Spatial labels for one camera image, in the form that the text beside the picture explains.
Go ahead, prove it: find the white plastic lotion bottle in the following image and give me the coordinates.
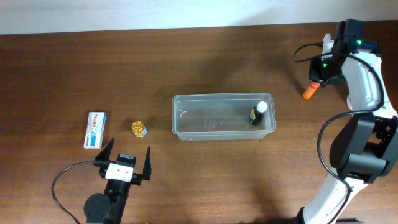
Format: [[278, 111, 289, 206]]
[[347, 84, 362, 111]]

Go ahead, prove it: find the clear plastic container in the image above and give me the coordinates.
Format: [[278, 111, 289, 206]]
[[172, 93, 277, 141]]

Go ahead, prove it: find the dark syrup bottle white cap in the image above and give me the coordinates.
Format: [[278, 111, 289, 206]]
[[249, 101, 268, 126]]

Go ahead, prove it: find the small gold-lidded jar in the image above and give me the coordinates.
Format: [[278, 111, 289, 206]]
[[131, 121, 147, 138]]

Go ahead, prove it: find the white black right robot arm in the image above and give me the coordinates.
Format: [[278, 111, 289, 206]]
[[295, 19, 397, 223]]

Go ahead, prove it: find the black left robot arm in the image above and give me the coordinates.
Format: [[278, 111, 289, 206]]
[[83, 140, 152, 224]]

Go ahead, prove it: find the white Panadol medicine box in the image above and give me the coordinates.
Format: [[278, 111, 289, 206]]
[[83, 112, 106, 149]]

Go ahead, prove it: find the orange tube white cap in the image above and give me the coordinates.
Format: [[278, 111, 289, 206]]
[[302, 81, 321, 100]]

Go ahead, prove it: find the black camera cable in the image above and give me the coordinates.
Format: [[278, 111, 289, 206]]
[[293, 42, 386, 224], [50, 160, 109, 224]]

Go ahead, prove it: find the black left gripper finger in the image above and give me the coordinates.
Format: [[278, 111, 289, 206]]
[[94, 138, 114, 162], [142, 146, 152, 180]]

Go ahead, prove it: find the black left camera cable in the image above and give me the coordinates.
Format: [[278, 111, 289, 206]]
[[50, 160, 109, 224]]

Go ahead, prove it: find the black right camera cable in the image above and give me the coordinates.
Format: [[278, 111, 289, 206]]
[[293, 42, 386, 224]]

